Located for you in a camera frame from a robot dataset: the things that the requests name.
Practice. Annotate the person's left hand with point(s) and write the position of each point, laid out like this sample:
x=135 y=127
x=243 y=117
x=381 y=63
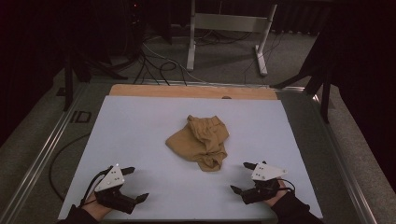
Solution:
x=97 y=209

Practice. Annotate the person's right hand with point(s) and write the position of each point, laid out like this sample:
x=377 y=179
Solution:
x=277 y=199

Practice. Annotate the white table mat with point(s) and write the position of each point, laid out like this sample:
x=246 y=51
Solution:
x=140 y=140

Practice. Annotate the white metal stand frame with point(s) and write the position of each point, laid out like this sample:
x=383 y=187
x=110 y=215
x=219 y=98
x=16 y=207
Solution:
x=230 y=22

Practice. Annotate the aluminium floor rail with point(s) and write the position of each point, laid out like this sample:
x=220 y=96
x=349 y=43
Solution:
x=342 y=161
x=193 y=82
x=40 y=158

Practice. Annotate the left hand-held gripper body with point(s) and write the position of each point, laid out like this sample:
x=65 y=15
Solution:
x=112 y=196

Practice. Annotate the black metal stand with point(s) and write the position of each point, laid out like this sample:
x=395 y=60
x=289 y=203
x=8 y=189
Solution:
x=68 y=90
x=325 y=99

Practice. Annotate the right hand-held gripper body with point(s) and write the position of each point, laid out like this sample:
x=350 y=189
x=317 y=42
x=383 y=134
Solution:
x=261 y=189

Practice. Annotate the tan children's pants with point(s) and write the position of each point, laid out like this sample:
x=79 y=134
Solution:
x=193 y=143

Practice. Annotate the dark equipment rack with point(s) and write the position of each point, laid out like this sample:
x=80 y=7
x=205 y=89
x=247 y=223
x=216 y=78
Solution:
x=135 y=25

